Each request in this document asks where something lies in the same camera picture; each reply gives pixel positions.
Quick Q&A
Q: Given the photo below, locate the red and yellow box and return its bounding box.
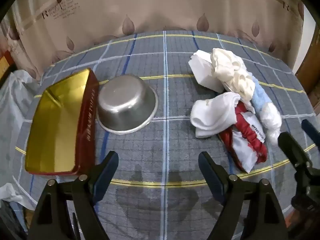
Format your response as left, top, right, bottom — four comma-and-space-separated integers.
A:
0, 50, 15, 80

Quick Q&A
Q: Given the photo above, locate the red and white cloth bag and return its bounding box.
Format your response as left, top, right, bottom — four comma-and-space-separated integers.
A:
219, 101, 268, 174

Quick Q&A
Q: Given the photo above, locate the brown wooden door frame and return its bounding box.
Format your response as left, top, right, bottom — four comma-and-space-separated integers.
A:
295, 27, 320, 100

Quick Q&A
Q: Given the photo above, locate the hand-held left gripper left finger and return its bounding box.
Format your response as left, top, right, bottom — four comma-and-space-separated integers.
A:
27, 151, 119, 240

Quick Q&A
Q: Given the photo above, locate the grey plaid tablecloth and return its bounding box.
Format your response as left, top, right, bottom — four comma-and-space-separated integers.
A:
10, 30, 320, 240

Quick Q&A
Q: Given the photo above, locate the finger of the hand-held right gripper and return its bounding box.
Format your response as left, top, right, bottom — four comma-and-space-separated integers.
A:
301, 119, 320, 150
278, 132, 312, 173

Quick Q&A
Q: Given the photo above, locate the white sock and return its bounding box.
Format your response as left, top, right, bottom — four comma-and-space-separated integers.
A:
190, 92, 242, 138

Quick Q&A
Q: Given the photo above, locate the cream cloth scrunchie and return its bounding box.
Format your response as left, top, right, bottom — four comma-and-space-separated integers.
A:
210, 47, 256, 105

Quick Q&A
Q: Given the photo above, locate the beige leaf print curtain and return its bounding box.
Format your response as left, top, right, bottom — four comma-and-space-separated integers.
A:
0, 0, 305, 80

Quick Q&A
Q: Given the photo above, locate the red and gold tin box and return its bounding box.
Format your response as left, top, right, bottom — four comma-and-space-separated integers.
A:
24, 68, 99, 176

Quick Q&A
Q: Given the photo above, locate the stainless steel bowl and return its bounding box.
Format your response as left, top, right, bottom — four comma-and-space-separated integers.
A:
96, 74, 159, 134

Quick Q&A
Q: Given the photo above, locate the pale dotted plastic cover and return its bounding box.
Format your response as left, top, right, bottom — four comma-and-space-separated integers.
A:
0, 70, 43, 210

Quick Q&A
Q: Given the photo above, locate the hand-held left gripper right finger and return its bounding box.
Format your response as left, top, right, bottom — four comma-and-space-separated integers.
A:
198, 151, 288, 240

